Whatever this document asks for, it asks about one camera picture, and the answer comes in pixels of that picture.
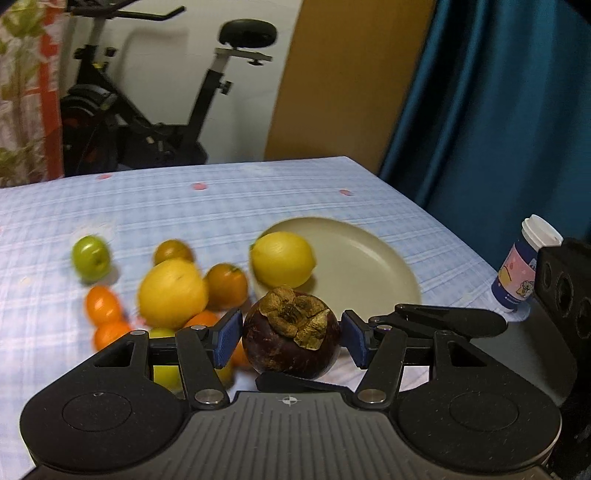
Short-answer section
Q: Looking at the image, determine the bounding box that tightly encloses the beige round plate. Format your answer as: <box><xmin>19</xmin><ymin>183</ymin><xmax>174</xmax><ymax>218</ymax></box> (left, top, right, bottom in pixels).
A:
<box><xmin>259</xmin><ymin>217</ymin><xmax>422</xmax><ymax>320</ymax></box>

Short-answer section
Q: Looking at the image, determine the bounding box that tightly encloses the dark purple mangosteen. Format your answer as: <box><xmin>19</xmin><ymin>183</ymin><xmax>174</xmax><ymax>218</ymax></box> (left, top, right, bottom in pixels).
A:
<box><xmin>242</xmin><ymin>286</ymin><xmax>343</xmax><ymax>380</ymax></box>

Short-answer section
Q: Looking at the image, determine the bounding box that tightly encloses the light wooden board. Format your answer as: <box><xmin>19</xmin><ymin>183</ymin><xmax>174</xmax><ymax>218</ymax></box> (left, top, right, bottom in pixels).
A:
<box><xmin>264</xmin><ymin>0</ymin><xmax>437</xmax><ymax>176</ymax></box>

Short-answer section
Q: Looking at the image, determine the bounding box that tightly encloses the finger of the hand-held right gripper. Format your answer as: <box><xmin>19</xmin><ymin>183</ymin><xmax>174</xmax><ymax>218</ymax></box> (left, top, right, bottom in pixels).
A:
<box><xmin>368</xmin><ymin>303</ymin><xmax>509</xmax><ymax>337</ymax></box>
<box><xmin>255</xmin><ymin>370</ymin><xmax>363</xmax><ymax>394</ymax></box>

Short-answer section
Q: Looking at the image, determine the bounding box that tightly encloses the round yellow lemon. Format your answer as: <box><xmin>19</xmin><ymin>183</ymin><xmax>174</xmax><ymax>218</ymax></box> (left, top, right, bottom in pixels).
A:
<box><xmin>139</xmin><ymin>258</ymin><xmax>209</xmax><ymax>331</ymax></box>

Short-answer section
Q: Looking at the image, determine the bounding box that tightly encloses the blue plaid tablecloth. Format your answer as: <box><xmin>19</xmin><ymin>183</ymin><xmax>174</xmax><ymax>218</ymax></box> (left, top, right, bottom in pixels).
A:
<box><xmin>0</xmin><ymin>156</ymin><xmax>525</xmax><ymax>480</ymax></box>

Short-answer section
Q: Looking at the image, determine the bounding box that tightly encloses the blue curtain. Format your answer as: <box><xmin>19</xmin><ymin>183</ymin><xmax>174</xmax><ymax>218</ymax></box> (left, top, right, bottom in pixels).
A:
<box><xmin>379</xmin><ymin>0</ymin><xmax>591</xmax><ymax>269</ymax></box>

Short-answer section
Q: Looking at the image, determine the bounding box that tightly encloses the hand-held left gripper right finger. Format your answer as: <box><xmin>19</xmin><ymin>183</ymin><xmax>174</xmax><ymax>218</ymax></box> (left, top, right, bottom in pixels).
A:
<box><xmin>341</xmin><ymin>309</ymin><xmax>497</xmax><ymax>409</ymax></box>

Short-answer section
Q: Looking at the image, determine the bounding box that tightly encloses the brownish orange tangerine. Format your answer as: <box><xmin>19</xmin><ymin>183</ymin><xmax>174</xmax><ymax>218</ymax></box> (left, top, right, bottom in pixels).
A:
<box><xmin>154</xmin><ymin>239</ymin><xmax>195</xmax><ymax>267</ymax></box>

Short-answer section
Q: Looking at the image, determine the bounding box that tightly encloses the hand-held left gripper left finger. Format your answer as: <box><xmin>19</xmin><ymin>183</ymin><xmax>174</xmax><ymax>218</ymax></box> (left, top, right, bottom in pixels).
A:
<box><xmin>92</xmin><ymin>308</ymin><xmax>244</xmax><ymax>411</ymax></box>

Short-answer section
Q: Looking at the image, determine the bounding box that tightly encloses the small green apple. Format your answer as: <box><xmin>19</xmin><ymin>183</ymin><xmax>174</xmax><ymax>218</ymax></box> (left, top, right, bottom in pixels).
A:
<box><xmin>71</xmin><ymin>235</ymin><xmax>112</xmax><ymax>282</ymax></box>

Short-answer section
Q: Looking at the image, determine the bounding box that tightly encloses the oblong yellow lemon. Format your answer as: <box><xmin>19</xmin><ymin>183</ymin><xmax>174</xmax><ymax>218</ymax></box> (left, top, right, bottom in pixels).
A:
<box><xmin>250</xmin><ymin>232</ymin><xmax>317</xmax><ymax>289</ymax></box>

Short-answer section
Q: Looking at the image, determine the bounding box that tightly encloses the black exercise bike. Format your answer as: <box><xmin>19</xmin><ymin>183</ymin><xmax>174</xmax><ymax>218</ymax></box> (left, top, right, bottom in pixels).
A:
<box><xmin>60</xmin><ymin>4</ymin><xmax>278</xmax><ymax>177</ymax></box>

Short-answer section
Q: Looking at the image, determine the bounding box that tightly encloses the printed paper cup white lid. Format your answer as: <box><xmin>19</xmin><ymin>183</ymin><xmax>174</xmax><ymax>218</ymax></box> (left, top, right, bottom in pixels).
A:
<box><xmin>491</xmin><ymin>215</ymin><xmax>564</xmax><ymax>313</ymax></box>

